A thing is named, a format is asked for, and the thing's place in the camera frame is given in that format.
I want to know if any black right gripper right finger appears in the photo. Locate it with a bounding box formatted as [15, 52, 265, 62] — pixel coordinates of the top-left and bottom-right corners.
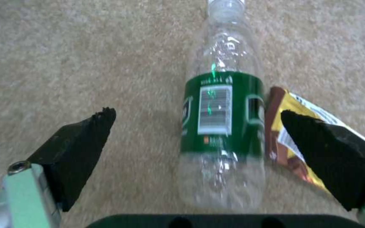
[280, 109, 365, 228]

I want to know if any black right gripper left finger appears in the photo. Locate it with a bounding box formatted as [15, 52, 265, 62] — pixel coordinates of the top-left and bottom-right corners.
[0, 107, 117, 228]

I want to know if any clear plastic bottle green label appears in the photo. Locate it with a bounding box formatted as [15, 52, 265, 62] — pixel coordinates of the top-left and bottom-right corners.
[179, 0, 267, 211]

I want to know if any brown yellow snack wrapper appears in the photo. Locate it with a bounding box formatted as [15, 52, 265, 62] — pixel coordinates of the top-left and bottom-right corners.
[264, 86, 365, 196]

